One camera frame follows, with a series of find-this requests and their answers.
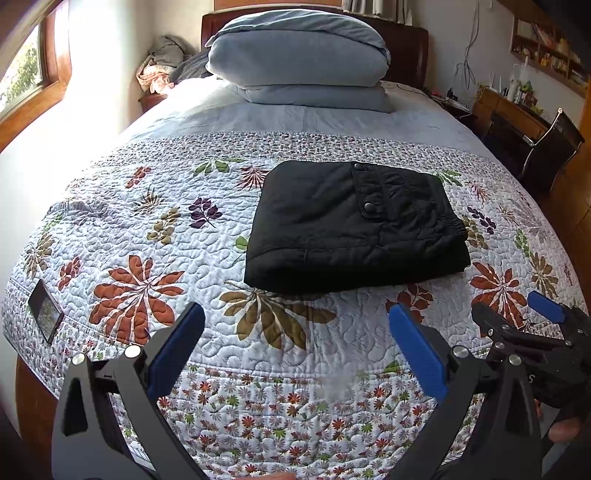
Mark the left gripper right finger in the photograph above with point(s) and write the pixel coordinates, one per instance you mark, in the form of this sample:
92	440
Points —
506	440

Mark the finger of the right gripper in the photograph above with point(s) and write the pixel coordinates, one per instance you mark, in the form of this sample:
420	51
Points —
552	311
494	326

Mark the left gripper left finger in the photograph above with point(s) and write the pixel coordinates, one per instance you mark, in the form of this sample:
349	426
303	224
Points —
87	442

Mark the black padded pants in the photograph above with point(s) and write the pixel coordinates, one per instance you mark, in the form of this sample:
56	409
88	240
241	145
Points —
323	227

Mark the person's hand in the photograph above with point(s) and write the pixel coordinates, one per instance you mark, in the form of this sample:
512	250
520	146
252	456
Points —
560	426

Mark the black smartphone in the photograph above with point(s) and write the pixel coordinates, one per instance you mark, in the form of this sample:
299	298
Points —
45	311

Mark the black chrome office chair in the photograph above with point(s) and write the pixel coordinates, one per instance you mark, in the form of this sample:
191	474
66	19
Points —
534	163

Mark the floral quilted bedspread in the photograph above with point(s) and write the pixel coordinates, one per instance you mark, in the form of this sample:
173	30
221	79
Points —
312	385

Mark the wooden desk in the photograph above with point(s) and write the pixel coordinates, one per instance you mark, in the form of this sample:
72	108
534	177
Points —
488	102

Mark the flat blue pillow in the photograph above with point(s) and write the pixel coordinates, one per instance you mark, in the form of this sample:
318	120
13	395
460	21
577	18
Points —
318	96

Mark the dark wooden headboard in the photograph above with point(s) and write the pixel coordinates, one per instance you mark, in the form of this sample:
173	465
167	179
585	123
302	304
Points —
408	45

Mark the grey window curtain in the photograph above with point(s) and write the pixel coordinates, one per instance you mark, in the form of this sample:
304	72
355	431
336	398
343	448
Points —
398	11

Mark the light blue bed sheet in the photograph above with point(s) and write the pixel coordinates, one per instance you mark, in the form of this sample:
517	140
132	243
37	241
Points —
211	105

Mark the large blue folded duvet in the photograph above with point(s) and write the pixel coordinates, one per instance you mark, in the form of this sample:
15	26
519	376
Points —
298	47

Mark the pile of clothes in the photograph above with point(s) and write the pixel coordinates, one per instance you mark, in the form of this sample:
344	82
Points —
169	61

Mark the wooden wall shelf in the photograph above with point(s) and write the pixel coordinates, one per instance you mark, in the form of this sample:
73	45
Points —
548	51

